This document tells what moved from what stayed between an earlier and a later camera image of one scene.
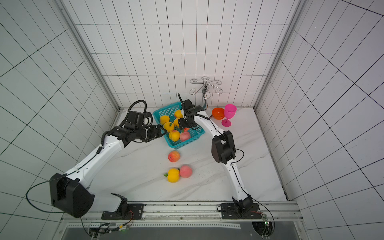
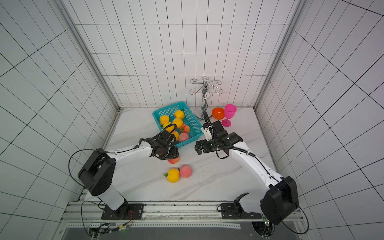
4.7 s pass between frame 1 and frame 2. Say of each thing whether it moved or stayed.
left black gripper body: moved
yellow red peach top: stayed
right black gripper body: moved
